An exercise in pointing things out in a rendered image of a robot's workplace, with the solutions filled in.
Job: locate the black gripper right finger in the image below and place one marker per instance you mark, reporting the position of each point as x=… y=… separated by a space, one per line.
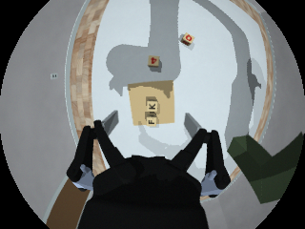
x=216 y=177

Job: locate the tan flat mat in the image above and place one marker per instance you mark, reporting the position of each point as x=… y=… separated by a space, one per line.
x=139 y=93

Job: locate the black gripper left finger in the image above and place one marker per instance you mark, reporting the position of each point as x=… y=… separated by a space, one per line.
x=80 y=170

